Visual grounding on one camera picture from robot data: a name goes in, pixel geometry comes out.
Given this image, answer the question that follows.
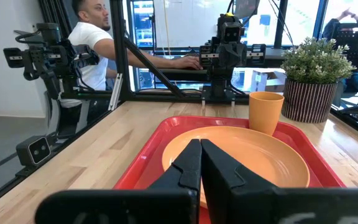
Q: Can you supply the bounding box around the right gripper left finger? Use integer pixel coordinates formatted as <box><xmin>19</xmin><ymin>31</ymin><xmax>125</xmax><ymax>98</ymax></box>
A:
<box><xmin>34</xmin><ymin>138</ymin><xmax>203</xmax><ymax>224</ymax></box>

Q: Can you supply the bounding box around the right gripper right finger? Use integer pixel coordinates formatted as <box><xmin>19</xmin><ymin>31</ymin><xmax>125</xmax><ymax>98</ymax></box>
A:
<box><xmin>200</xmin><ymin>138</ymin><xmax>358</xmax><ymax>224</ymax></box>

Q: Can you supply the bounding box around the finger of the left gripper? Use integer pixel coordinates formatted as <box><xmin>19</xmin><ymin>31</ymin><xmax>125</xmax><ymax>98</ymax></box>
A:
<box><xmin>216</xmin><ymin>45</ymin><xmax>232</xmax><ymax>78</ymax></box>
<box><xmin>231</xmin><ymin>45</ymin><xmax>247</xmax><ymax>78</ymax></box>

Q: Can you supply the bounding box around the orange plate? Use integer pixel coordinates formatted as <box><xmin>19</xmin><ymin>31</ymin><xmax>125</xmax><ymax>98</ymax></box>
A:
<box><xmin>162</xmin><ymin>126</ymin><xmax>311</xmax><ymax>209</ymax></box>

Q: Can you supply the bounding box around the orange cup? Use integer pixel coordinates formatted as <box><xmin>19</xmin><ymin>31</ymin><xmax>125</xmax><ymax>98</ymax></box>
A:
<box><xmin>249</xmin><ymin>91</ymin><xmax>285</xmax><ymax>137</ymax></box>

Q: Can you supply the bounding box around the person's forearm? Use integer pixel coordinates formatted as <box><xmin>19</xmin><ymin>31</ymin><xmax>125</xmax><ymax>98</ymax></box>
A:
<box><xmin>103</xmin><ymin>39</ymin><xmax>183</xmax><ymax>70</ymax></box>

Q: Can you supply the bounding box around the red plastic tray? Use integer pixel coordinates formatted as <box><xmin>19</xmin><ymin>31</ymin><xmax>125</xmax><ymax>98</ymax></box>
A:
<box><xmin>113</xmin><ymin>115</ymin><xmax>346</xmax><ymax>224</ymax></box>

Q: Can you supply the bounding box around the person's hand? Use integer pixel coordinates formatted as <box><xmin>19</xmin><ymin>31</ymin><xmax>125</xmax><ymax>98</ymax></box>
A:
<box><xmin>174</xmin><ymin>55</ymin><xmax>204</xmax><ymax>71</ymax></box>

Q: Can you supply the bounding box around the grey desk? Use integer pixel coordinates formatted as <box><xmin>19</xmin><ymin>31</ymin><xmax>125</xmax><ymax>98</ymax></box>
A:
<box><xmin>154</xmin><ymin>54</ymin><xmax>287</xmax><ymax>83</ymax></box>

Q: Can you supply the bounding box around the white cardboard box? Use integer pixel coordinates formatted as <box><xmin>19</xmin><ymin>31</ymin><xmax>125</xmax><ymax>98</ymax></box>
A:
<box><xmin>249</xmin><ymin>68</ymin><xmax>287</xmax><ymax>93</ymax></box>

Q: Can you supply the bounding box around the black monitor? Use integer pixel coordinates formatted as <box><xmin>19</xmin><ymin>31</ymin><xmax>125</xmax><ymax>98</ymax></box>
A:
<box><xmin>233</xmin><ymin>0</ymin><xmax>260</xmax><ymax>20</ymax></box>

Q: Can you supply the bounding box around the potted plant striped pot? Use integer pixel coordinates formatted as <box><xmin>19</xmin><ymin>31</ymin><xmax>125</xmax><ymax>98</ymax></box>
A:
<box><xmin>280</xmin><ymin>36</ymin><xmax>357</xmax><ymax>124</ymax></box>

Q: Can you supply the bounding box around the person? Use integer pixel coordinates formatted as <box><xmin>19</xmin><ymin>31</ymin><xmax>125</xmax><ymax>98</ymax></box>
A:
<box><xmin>321</xmin><ymin>7</ymin><xmax>358</xmax><ymax>110</ymax></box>
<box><xmin>57</xmin><ymin>0</ymin><xmax>129</xmax><ymax>138</ymax></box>

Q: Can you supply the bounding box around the person's shoe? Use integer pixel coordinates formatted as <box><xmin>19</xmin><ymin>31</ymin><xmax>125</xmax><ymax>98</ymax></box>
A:
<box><xmin>337</xmin><ymin>105</ymin><xmax>358</xmax><ymax>124</ymax></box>

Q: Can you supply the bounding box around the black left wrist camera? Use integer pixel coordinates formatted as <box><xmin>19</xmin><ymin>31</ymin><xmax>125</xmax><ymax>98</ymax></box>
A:
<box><xmin>218</xmin><ymin>12</ymin><xmax>246</xmax><ymax>45</ymax></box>

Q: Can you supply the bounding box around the yellow cable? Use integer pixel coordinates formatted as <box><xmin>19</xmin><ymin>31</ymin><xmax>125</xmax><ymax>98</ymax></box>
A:
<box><xmin>162</xmin><ymin>0</ymin><xmax>172</xmax><ymax>57</ymax></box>

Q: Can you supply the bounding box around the silver bracket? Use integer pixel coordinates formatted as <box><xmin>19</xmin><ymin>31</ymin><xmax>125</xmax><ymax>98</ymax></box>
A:
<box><xmin>108</xmin><ymin>73</ymin><xmax>124</xmax><ymax>111</ymax></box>

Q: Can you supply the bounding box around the black table-level camera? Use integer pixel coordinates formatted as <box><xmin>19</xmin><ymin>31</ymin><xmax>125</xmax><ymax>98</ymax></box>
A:
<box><xmin>16</xmin><ymin>135</ymin><xmax>52</xmax><ymax>167</ymax></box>

